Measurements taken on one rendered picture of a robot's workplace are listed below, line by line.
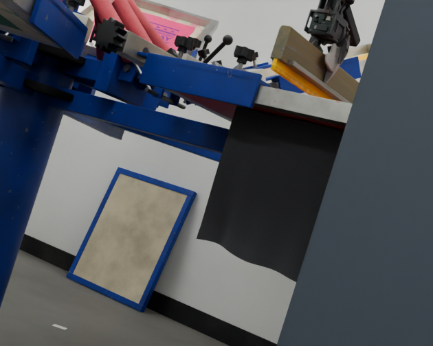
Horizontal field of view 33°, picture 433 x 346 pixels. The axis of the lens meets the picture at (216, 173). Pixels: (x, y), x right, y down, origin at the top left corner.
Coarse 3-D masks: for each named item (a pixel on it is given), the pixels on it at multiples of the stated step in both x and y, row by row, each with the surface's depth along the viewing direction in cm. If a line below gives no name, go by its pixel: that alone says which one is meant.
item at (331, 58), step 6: (336, 48) 169; (330, 54) 166; (336, 54) 169; (330, 60) 167; (336, 60) 168; (330, 66) 167; (336, 66) 168; (330, 72) 169; (324, 78) 169; (330, 78) 169
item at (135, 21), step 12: (60, 0) 195; (96, 0) 204; (108, 0) 204; (120, 0) 217; (132, 0) 225; (96, 12) 204; (108, 12) 201; (120, 12) 215; (132, 12) 215; (96, 24) 244; (132, 24) 212; (144, 24) 226; (144, 36) 210; (156, 36) 228; (96, 48) 256; (168, 48) 231
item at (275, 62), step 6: (276, 60) 154; (282, 66) 156; (288, 72) 159; (294, 72) 161; (294, 78) 161; (300, 78) 164; (306, 84) 166; (312, 84) 169; (312, 90) 169; (318, 90) 172; (324, 96) 175
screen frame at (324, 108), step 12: (180, 96) 172; (264, 96) 143; (276, 96) 142; (288, 96) 141; (300, 96) 139; (312, 96) 138; (204, 108) 182; (276, 108) 142; (288, 108) 140; (300, 108) 139; (312, 108) 137; (324, 108) 136; (336, 108) 135; (348, 108) 133; (228, 120) 191; (324, 120) 138; (336, 120) 134
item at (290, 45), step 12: (288, 36) 154; (300, 36) 157; (276, 48) 155; (288, 48) 155; (300, 48) 159; (312, 48) 163; (288, 60) 156; (300, 60) 160; (312, 60) 164; (324, 60) 168; (312, 72) 165; (324, 72) 170; (336, 72) 174; (336, 84) 176; (348, 84) 181; (348, 96) 183
